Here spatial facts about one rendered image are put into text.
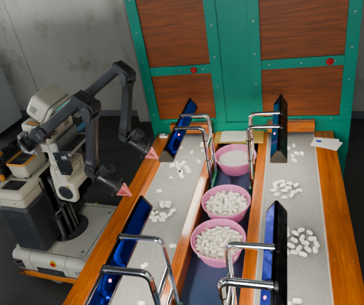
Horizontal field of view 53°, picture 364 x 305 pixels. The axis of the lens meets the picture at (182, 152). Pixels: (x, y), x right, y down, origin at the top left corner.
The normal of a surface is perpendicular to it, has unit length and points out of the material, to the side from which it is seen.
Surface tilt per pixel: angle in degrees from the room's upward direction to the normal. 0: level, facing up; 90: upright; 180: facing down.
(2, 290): 0
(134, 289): 0
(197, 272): 0
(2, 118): 90
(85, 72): 90
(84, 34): 90
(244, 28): 90
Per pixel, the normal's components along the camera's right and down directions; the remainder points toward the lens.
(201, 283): -0.15, -0.83
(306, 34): -0.23, 0.55
